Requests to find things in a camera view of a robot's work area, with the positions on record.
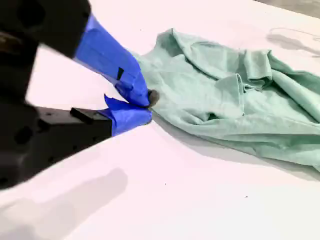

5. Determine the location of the pale green T-shirt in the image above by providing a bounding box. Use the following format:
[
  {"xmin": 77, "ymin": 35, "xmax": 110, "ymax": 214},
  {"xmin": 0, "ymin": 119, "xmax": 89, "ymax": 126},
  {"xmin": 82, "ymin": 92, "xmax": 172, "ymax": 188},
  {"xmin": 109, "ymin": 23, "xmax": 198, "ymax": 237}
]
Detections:
[{"xmin": 133, "ymin": 27, "xmax": 320, "ymax": 173}]

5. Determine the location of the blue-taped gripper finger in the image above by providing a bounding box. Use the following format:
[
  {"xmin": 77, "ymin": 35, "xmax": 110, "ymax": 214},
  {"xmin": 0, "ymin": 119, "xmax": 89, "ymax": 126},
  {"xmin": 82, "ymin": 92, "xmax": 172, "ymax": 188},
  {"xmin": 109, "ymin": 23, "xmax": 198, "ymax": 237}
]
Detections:
[
  {"xmin": 37, "ymin": 93, "xmax": 153, "ymax": 173},
  {"xmin": 57, "ymin": 0, "xmax": 160, "ymax": 109}
]

